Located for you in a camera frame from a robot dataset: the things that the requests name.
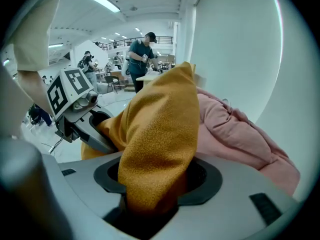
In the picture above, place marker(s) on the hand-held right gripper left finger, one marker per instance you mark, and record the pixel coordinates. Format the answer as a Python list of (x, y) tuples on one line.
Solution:
[(82, 189)]

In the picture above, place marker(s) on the black balcony railing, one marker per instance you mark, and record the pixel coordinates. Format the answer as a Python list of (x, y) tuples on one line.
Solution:
[(120, 42)]

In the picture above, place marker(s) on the light wooden table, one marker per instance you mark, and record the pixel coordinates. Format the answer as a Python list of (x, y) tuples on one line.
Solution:
[(147, 77)]

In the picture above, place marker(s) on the person's left forearm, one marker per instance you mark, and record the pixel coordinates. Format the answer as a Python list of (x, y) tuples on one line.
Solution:
[(30, 89)]

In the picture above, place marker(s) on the pink padded jacket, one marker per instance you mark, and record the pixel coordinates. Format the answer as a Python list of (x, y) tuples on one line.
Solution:
[(237, 139)]

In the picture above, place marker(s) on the wide grey roller blind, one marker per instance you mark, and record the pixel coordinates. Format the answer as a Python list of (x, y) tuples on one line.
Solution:
[(292, 96)]

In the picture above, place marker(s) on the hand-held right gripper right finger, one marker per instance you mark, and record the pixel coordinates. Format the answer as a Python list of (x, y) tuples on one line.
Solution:
[(232, 204)]

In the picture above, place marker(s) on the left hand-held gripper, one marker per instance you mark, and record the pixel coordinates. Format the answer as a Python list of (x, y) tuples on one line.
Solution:
[(67, 94)]

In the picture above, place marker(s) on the cream printed sweatshirt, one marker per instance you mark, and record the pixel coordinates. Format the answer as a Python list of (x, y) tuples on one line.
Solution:
[(35, 34)]

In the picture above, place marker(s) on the narrow grey roller blind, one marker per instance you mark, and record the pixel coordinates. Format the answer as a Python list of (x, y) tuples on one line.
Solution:
[(232, 46)]

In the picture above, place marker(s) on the mustard yellow cloth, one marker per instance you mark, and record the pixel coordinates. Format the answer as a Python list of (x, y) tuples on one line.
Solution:
[(160, 129)]

